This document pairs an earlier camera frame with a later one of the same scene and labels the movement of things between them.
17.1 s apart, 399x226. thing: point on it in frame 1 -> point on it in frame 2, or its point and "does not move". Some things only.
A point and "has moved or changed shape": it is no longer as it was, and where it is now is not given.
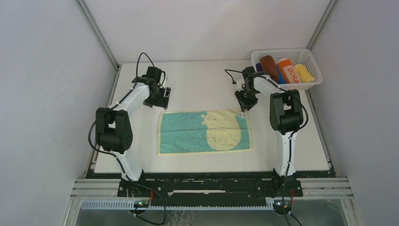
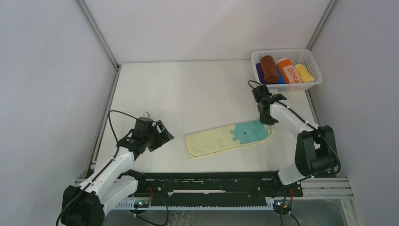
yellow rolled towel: (305, 76) does not move
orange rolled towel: (288, 73) does not move
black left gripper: (162, 102) -> (163, 137)
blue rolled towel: (280, 78) does not move
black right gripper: (245, 104) -> (270, 121)
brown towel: (269, 67) does not move
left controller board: (141, 204) does not move
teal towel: (217, 130) has moved or changed shape
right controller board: (286, 205) does not move
